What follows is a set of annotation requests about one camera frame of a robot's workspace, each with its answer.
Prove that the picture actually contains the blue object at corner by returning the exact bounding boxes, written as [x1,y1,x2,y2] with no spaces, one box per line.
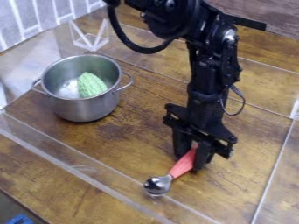
[4,214,33,224]

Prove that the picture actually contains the pink handled metal spoon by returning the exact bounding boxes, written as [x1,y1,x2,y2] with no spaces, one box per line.
[144,148,196,196]

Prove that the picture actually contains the clear acrylic corner bracket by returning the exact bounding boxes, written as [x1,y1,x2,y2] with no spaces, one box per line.
[69,19,109,52]

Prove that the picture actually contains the green bumpy toy vegetable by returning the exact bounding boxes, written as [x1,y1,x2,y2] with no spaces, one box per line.
[77,72,108,98]

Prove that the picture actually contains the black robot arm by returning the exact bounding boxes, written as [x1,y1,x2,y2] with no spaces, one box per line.
[104,0,241,171]

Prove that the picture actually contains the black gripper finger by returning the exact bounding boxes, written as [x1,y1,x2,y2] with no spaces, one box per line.
[172,129,192,159]
[192,141,211,172]

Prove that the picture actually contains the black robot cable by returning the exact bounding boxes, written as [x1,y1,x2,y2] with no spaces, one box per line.
[107,3,247,116]

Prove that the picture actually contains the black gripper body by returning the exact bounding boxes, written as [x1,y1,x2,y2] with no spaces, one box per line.
[163,91,237,159]

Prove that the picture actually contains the stainless steel pot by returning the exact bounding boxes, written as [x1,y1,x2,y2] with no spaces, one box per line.
[32,54,133,123]

